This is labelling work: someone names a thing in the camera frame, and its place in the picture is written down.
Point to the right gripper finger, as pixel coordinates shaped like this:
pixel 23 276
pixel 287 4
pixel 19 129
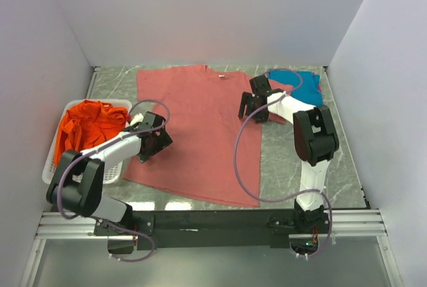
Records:
pixel 245 105
pixel 261 114

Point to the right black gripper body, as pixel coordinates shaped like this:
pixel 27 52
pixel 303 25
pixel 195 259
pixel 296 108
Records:
pixel 254 106

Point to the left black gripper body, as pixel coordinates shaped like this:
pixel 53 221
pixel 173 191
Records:
pixel 161 141

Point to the salmon pink t-shirt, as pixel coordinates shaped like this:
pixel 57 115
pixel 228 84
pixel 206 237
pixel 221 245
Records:
pixel 205 129

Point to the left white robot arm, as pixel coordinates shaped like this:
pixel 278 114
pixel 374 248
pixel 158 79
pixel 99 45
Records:
pixel 77 184

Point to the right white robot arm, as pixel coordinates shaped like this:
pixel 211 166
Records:
pixel 315 142

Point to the folded blue t-shirt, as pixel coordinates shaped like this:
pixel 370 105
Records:
pixel 301 81

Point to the folded magenta t-shirt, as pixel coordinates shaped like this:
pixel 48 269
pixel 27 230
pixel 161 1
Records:
pixel 319 95

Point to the orange t-shirt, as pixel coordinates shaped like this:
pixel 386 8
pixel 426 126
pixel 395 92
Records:
pixel 88 124

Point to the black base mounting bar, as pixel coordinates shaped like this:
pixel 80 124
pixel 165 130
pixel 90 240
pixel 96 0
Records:
pixel 228 228

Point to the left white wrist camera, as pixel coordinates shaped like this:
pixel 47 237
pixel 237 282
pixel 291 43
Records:
pixel 138 118

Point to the aluminium frame rail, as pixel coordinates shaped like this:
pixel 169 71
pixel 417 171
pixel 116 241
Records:
pixel 346 223

